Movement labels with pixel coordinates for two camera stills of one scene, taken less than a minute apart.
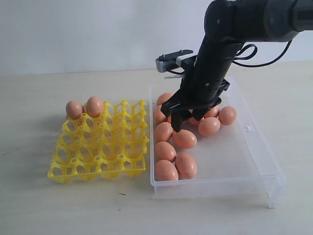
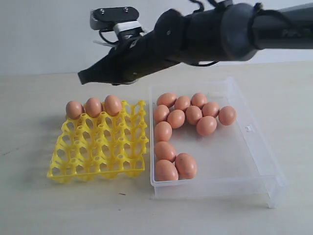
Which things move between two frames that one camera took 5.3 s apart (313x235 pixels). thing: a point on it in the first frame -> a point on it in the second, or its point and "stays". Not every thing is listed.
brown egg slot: (74, 109) stays
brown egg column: (164, 150) stays
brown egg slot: (95, 106) stays
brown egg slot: (186, 166) stays
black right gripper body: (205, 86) -> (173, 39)
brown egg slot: (184, 139) -> (112, 105)
